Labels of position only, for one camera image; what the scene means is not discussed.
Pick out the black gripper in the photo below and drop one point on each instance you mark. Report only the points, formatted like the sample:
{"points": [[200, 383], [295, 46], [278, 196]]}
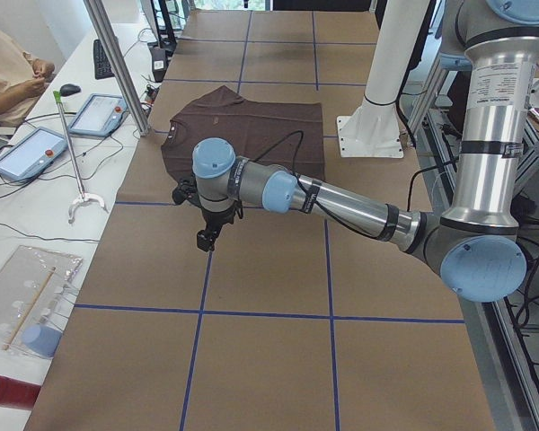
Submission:
{"points": [[215, 218]]}

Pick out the dark brown t-shirt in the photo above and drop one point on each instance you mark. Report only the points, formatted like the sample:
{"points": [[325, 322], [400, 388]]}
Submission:
{"points": [[267, 132]]}

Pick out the reacher grabber tool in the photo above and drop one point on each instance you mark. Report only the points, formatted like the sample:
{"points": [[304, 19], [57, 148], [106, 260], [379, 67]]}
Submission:
{"points": [[84, 198]]}

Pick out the far blue teach pendant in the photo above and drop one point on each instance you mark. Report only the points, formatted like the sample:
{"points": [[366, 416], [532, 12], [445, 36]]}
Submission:
{"points": [[100, 115]]}

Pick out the blue teach pendant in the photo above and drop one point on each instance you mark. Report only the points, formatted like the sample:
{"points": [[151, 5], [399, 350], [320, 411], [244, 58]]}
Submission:
{"points": [[32, 155], [100, 115]]}

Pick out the black power adapter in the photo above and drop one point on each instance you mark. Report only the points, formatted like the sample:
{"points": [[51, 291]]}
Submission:
{"points": [[159, 63]]}

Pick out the black keyboard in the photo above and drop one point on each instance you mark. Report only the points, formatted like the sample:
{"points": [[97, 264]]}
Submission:
{"points": [[101, 64]]}

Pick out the near blue teach pendant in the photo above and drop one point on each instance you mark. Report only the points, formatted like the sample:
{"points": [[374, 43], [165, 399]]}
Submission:
{"points": [[32, 155]]}

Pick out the clear plastic bag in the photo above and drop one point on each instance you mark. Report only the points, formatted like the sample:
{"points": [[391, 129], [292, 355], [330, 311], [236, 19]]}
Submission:
{"points": [[36, 287]]}

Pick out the black computer mouse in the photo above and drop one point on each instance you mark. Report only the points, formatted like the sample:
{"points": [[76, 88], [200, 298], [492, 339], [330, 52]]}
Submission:
{"points": [[69, 89]]}

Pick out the seated person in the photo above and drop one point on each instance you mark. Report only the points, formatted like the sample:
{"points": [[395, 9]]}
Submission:
{"points": [[23, 79]]}

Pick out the red cylinder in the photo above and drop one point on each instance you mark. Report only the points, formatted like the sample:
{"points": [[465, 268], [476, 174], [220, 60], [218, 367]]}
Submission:
{"points": [[18, 394]]}

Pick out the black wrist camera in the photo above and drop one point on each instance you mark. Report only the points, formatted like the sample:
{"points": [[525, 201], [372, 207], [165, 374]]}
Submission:
{"points": [[186, 191]]}

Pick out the white camera mast pedestal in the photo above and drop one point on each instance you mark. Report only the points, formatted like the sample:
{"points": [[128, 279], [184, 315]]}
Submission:
{"points": [[373, 131]]}

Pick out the aluminium frame post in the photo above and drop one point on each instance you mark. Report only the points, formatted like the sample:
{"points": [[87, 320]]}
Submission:
{"points": [[109, 40]]}

